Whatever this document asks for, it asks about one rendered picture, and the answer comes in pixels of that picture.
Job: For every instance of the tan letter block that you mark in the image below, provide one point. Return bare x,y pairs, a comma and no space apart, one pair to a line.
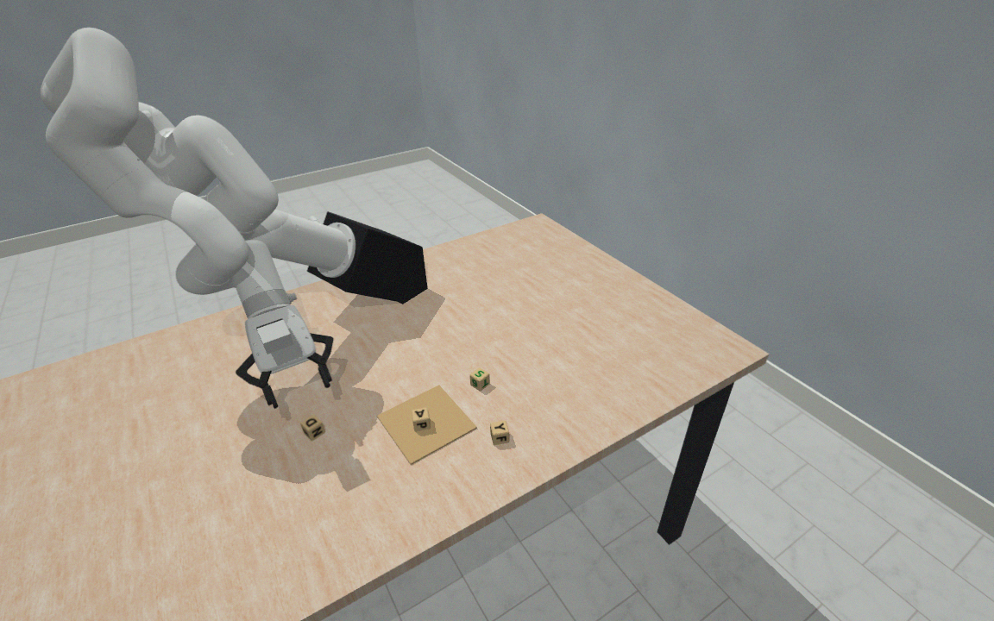
420,418
499,432
479,379
312,427

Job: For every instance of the tan square mat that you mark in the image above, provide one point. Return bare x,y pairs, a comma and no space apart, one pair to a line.
448,423

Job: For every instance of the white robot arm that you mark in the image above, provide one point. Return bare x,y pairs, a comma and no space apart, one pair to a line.
96,133

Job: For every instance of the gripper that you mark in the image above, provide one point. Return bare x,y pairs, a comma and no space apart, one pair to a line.
303,347

